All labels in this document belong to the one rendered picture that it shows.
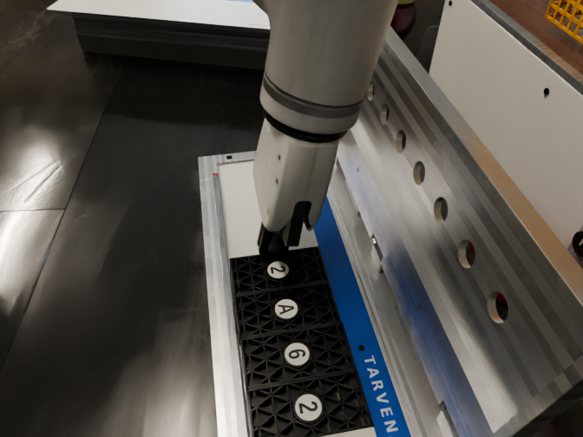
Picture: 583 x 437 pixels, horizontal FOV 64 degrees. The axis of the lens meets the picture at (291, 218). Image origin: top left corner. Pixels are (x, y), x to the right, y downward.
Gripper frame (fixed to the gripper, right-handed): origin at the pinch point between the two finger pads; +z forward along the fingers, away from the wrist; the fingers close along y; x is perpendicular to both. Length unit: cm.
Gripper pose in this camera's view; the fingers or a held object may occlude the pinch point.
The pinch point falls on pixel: (274, 237)
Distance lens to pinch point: 50.1
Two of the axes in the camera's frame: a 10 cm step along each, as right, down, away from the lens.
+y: 1.8, 7.0, -6.9
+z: -2.0, 7.1, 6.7
